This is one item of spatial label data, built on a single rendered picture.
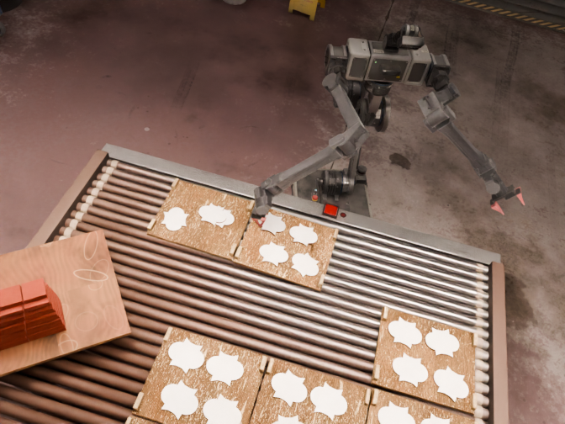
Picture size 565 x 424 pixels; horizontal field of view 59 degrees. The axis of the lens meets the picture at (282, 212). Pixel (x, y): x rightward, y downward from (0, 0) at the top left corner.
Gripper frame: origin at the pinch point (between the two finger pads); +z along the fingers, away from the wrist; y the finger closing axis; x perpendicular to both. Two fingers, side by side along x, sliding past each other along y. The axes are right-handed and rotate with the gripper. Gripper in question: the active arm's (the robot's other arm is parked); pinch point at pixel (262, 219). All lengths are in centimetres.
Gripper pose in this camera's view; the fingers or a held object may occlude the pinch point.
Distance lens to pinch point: 237.7
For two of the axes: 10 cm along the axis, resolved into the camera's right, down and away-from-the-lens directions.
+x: -9.6, -1.8, 1.9
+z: 0.2, 6.7, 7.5
